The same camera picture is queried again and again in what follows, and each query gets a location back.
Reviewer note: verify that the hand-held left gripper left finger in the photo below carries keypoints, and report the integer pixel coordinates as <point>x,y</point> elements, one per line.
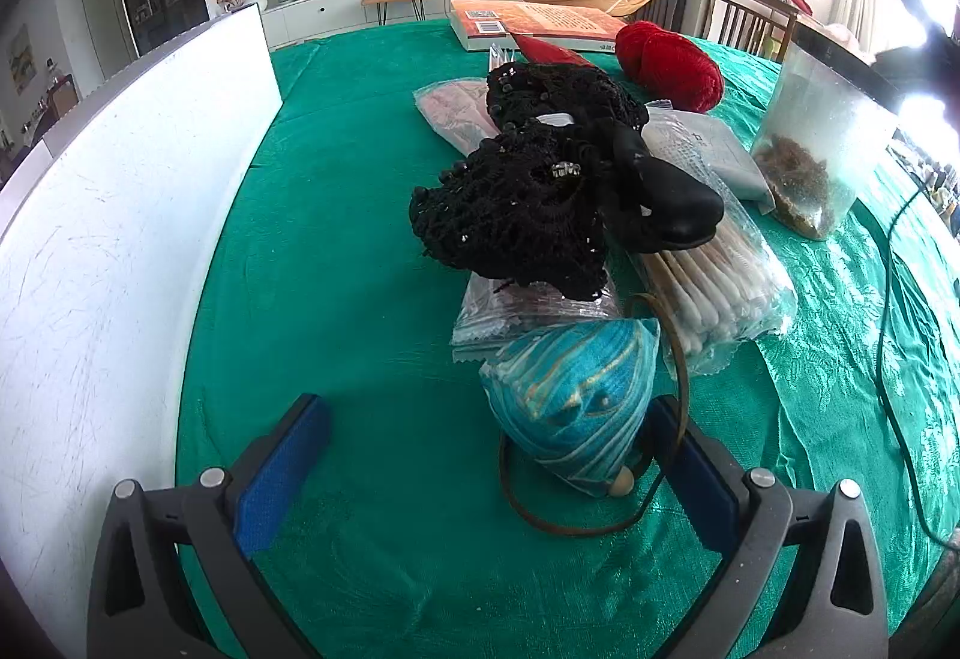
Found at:
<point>281,471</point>

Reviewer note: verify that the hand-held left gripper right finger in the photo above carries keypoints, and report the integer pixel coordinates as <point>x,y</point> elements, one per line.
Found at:
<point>690,471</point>

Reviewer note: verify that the clear jar with black lid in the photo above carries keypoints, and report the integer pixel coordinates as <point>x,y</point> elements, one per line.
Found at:
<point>817,112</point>

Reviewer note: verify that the dark red garment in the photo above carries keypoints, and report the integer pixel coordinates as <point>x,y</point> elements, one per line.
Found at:
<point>791,1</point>

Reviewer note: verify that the wooden chair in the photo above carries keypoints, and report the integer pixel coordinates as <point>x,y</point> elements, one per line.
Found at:
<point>742,14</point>

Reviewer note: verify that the pack of cotton swabs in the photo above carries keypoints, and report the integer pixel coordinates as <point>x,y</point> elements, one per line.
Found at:
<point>720,284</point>

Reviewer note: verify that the white grey plastic packet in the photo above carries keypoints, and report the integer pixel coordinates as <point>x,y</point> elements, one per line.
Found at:
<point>712,149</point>

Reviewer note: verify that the red yarn ball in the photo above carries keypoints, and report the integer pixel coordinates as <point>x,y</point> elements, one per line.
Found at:
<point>667,63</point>

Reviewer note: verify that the green patterned tablecloth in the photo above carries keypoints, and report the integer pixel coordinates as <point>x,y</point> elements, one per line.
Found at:
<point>360,239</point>

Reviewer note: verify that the clear flat plastic packet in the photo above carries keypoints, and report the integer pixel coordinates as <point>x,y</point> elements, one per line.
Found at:
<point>495,322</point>

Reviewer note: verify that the white board panel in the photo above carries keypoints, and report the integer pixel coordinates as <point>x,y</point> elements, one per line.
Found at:
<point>112,217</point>

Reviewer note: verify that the large black beaded mesh hairnet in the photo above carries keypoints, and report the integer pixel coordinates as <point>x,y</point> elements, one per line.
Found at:
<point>517,209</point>

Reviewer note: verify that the small black beaded mesh hairnet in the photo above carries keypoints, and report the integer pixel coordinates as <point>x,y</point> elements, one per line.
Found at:
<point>555,93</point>

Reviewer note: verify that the red cloth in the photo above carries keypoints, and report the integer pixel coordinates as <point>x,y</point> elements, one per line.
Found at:
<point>551,52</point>

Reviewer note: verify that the orange book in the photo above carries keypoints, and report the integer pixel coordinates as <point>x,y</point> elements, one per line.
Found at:
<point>540,18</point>

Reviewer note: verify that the pink plastic packet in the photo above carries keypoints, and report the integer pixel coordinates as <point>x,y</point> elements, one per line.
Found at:
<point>450,108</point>

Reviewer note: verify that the small clear plastic packet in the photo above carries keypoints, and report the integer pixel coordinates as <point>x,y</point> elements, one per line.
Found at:
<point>501,58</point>

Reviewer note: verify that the white television cabinet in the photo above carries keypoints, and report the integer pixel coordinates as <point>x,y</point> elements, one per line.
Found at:
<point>330,7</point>

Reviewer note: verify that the white door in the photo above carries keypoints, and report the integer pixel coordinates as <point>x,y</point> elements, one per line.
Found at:
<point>105,22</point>

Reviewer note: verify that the framed wall picture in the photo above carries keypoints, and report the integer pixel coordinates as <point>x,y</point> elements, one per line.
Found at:
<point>21,59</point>

